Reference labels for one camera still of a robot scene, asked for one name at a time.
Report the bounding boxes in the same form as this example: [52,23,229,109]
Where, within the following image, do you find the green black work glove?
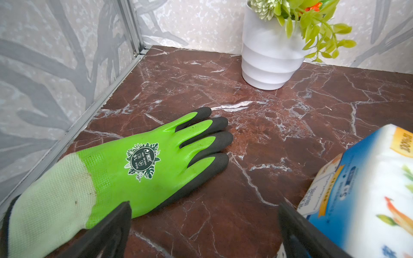
[1,107,233,258]

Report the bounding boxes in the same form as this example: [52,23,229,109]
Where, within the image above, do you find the white ribbed flower pot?
[242,2,311,90]

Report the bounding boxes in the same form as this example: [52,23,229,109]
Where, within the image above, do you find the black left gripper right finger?
[278,202,350,258]

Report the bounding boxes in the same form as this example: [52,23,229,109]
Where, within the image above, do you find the artificial green flower plant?
[248,0,357,63]

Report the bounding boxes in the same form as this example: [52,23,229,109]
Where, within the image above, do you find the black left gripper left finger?
[59,202,132,258]

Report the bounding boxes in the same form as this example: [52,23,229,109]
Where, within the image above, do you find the blue floral tissue pack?
[294,124,413,258]

